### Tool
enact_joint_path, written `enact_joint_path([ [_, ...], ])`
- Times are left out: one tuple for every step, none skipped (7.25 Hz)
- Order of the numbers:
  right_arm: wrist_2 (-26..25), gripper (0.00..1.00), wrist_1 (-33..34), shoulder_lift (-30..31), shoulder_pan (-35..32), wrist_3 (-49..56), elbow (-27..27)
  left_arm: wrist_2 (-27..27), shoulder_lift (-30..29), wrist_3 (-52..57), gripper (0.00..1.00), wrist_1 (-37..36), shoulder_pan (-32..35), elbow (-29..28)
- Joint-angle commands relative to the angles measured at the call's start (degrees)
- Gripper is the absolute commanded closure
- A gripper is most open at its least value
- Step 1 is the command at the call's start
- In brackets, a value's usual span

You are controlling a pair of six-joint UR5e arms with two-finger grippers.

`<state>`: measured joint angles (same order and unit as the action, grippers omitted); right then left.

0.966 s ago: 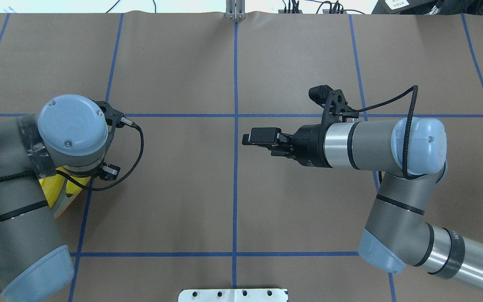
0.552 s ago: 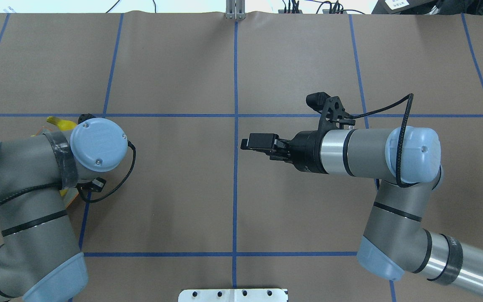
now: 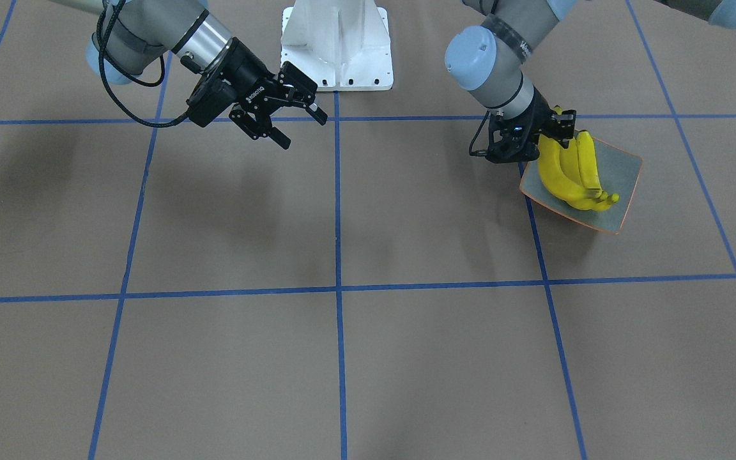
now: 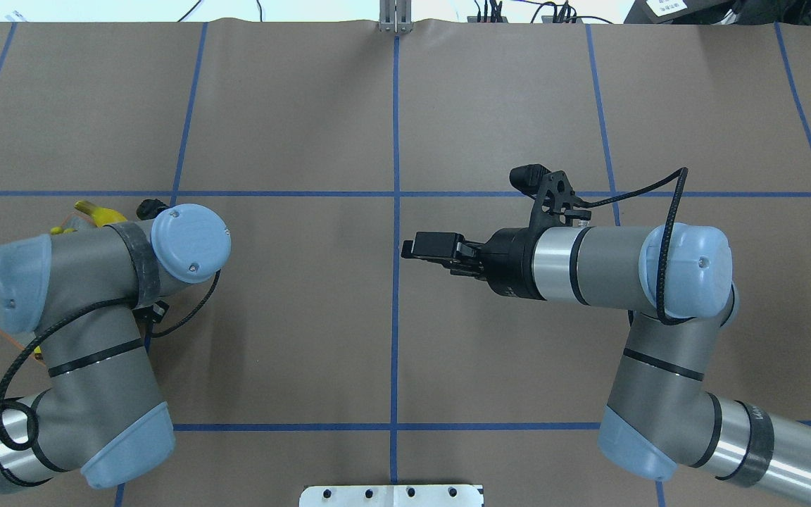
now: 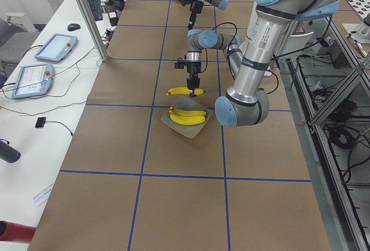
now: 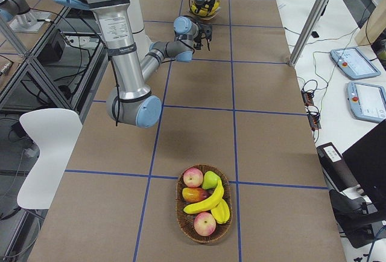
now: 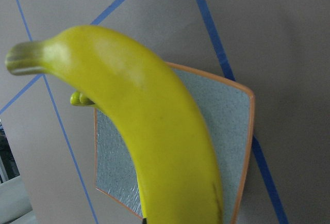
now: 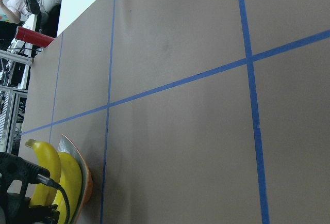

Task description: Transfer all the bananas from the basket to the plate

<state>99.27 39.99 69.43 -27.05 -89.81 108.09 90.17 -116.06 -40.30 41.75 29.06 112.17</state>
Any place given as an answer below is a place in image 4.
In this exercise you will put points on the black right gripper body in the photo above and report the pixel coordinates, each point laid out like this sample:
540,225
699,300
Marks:
510,262

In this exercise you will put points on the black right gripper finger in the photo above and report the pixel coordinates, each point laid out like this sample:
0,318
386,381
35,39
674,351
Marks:
439,246
465,267

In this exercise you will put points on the yellow banana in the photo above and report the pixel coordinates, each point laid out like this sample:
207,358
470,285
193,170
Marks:
100,215
62,230

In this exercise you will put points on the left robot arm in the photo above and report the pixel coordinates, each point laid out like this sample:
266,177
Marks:
82,394

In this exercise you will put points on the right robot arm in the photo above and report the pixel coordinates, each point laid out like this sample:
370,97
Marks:
677,284

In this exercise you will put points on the grey square plate orange rim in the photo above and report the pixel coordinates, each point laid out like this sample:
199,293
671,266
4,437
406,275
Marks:
19,340

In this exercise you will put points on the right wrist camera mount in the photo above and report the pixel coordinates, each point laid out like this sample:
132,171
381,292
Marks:
556,203

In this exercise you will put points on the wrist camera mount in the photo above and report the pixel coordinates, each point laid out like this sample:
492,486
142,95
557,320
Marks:
556,203
149,209

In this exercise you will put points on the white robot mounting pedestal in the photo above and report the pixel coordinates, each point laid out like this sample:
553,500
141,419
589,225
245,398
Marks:
394,495

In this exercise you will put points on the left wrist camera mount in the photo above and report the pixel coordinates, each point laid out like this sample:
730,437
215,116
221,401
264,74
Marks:
149,209

